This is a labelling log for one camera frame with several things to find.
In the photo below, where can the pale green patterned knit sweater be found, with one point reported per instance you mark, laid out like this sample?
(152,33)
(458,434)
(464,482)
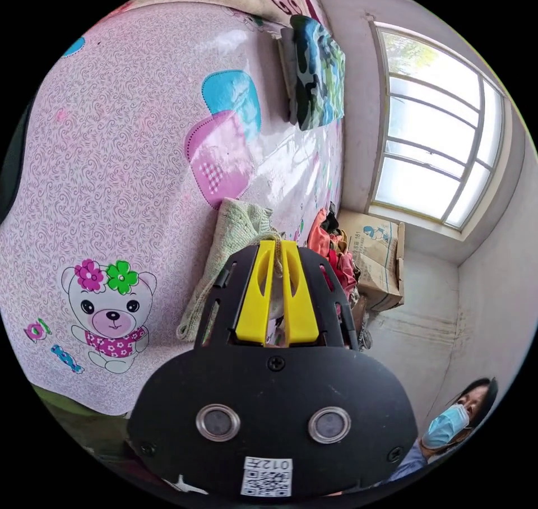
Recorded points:
(235,240)

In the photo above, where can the person's body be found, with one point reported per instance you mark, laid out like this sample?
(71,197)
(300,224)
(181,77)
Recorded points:
(454,425)

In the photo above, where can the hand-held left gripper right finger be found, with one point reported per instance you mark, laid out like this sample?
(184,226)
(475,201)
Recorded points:
(299,307)

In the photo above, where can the heap of red and orange clothes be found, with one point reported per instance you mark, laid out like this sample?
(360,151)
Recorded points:
(336,248)

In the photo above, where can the window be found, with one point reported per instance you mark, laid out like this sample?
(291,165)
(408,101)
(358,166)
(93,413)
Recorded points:
(437,130)

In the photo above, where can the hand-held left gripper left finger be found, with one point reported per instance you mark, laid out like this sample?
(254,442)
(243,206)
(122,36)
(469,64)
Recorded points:
(256,303)

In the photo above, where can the cardboard carton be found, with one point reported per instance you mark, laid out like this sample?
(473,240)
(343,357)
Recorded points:
(378,256)

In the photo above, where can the bed with pink printed sheet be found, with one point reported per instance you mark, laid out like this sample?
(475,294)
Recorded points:
(126,160)

